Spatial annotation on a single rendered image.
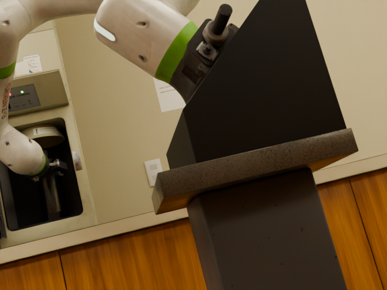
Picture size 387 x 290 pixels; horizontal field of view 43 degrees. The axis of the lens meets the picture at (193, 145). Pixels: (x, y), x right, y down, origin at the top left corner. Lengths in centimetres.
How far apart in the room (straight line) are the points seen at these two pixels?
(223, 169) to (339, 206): 88
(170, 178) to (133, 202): 145
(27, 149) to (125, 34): 68
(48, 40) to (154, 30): 107
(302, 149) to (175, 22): 33
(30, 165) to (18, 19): 47
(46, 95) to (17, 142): 33
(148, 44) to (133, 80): 140
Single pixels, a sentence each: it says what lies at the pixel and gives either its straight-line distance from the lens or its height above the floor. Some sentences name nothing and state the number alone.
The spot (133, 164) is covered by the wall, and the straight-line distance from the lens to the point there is 221.
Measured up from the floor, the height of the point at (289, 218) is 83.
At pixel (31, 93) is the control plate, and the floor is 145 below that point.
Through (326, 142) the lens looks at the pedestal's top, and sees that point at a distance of 81.
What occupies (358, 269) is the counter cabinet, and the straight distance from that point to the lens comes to 161.
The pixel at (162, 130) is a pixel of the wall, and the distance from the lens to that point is 225.
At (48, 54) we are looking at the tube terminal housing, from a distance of 193.
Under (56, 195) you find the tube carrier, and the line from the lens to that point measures 185.
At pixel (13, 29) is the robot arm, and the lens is 124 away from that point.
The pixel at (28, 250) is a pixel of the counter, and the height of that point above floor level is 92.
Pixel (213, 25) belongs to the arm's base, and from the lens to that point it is 85.
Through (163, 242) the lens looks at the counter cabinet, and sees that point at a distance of 148.
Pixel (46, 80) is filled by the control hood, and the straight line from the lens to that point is 179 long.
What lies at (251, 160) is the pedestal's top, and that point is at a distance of 77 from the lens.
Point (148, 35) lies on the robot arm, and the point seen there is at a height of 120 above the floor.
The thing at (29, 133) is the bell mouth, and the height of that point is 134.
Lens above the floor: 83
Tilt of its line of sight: 11 degrees up
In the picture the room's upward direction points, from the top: 14 degrees counter-clockwise
